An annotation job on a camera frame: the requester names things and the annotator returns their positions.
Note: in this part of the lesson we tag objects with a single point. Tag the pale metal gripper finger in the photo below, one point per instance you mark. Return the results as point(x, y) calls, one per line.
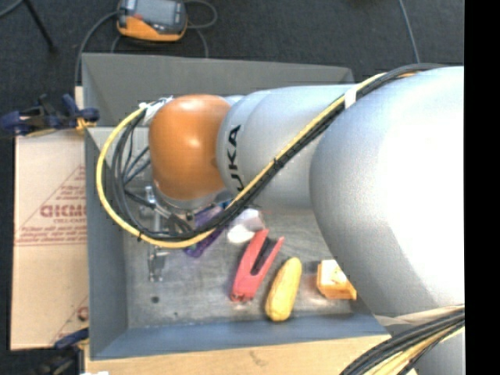
point(162, 262)
point(152, 266)

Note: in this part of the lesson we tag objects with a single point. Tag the purple plastic object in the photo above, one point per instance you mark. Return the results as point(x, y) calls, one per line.
point(203, 244)

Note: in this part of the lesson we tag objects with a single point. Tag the grey metal bin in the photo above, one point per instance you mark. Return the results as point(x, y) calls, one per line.
point(109, 287)

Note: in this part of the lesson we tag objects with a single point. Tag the red forked plastic tool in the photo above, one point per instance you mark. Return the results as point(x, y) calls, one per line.
point(248, 276)

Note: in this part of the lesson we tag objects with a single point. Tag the white rounded object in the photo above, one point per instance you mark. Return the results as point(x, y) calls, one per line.
point(244, 229)

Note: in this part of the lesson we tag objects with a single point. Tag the brown cardboard board, red print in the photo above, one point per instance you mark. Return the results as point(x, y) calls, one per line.
point(47, 272)

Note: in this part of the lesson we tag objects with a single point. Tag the yellow toy corn cob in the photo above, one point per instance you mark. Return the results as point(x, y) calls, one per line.
point(283, 291)

